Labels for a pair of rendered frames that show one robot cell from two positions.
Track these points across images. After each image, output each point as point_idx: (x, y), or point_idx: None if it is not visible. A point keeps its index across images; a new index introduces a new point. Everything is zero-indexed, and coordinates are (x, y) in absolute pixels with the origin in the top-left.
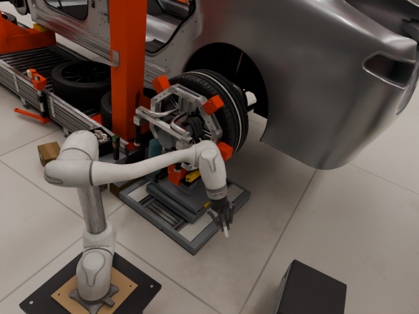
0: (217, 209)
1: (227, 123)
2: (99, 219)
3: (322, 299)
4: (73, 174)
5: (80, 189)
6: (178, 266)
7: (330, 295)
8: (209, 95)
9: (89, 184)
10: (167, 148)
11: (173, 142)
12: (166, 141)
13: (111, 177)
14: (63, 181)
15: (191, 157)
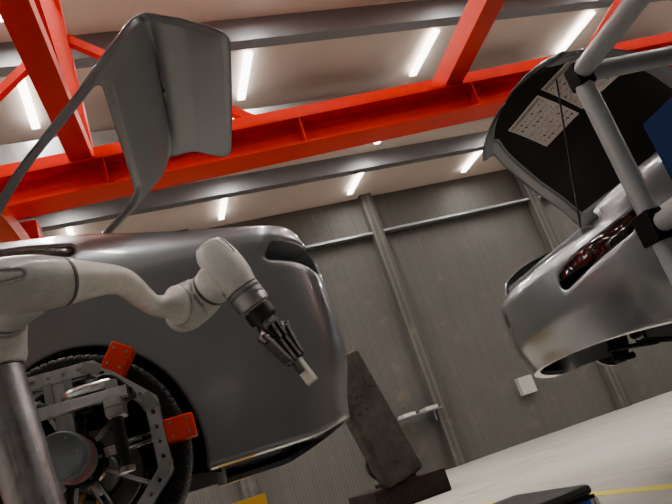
0: (271, 324)
1: (156, 384)
2: (63, 500)
3: (514, 502)
4: (39, 257)
5: (8, 398)
6: None
7: (515, 499)
8: (98, 361)
9: (72, 278)
10: (73, 472)
11: (82, 444)
12: (65, 454)
13: (102, 268)
14: (26, 270)
15: (179, 294)
